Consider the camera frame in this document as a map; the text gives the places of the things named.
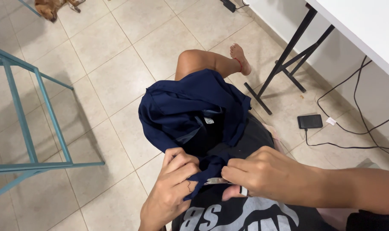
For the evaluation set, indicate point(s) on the person's left hand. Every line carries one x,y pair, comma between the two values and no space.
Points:
169,195

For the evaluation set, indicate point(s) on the person's right hand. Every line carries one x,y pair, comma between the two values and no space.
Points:
274,176

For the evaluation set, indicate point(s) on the small silver thread snips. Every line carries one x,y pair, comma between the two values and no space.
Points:
217,181

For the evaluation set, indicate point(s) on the navy blue garment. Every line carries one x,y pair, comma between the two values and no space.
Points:
188,109

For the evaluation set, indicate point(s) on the black printed t-shirt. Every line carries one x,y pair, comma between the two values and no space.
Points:
245,215

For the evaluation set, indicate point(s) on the white paper scrap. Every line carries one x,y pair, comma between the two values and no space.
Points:
331,121

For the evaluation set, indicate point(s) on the black fabric item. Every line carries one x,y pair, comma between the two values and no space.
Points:
374,221

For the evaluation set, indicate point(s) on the white table with black legs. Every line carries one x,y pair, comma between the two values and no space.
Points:
290,51

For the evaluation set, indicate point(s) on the person's bare leg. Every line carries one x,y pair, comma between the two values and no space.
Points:
201,61

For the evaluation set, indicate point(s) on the black power adapter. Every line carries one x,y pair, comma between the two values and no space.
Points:
229,5

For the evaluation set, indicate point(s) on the brown dog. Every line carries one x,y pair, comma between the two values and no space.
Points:
48,8

